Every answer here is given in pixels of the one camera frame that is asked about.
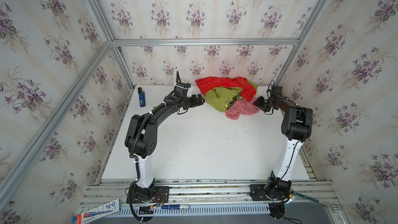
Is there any pink cloth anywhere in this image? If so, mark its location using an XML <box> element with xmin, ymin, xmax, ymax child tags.
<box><xmin>225</xmin><ymin>98</ymin><xmax>260</xmax><ymax>120</ymax></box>

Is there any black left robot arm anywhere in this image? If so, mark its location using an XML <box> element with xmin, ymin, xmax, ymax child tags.
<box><xmin>124</xmin><ymin>82</ymin><xmax>205</xmax><ymax>190</ymax></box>

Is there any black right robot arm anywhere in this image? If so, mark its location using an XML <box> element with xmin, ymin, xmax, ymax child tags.
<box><xmin>254</xmin><ymin>86</ymin><xmax>313</xmax><ymax>191</ymax></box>

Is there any red cloth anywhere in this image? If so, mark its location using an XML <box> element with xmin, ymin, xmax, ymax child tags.
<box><xmin>195</xmin><ymin>77</ymin><xmax>258</xmax><ymax>101</ymax></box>

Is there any olive green cloth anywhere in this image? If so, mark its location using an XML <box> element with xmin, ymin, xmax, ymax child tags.
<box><xmin>205</xmin><ymin>87</ymin><xmax>248</xmax><ymax>113</ymax></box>

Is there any blue white marker pen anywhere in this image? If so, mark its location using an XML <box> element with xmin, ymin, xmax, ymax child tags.
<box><xmin>161</xmin><ymin>204</ymin><xmax>190</xmax><ymax>210</ymax></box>

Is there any silver metal fork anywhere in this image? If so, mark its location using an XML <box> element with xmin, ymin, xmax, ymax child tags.
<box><xmin>319</xmin><ymin>201</ymin><xmax>344</xmax><ymax>212</ymax></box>

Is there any white blue cardboard box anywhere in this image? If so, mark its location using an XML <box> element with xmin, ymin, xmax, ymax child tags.
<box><xmin>72</xmin><ymin>199</ymin><xmax>120</xmax><ymax>224</ymax></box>

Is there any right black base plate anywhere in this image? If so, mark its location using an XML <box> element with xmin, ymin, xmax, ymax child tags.
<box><xmin>249</xmin><ymin>181</ymin><xmax>292</xmax><ymax>202</ymax></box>

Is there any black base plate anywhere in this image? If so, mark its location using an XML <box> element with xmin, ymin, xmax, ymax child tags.
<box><xmin>249</xmin><ymin>181</ymin><xmax>292</xmax><ymax>202</ymax></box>
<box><xmin>126</xmin><ymin>186</ymin><xmax>170</xmax><ymax>204</ymax></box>

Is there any green handled screwdriver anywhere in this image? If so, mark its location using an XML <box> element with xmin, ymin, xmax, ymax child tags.
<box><xmin>294</xmin><ymin>192</ymin><xmax>319</xmax><ymax>203</ymax></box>

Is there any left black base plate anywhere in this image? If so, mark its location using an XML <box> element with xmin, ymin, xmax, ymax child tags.
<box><xmin>126</xmin><ymin>186</ymin><xmax>170</xmax><ymax>204</ymax></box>

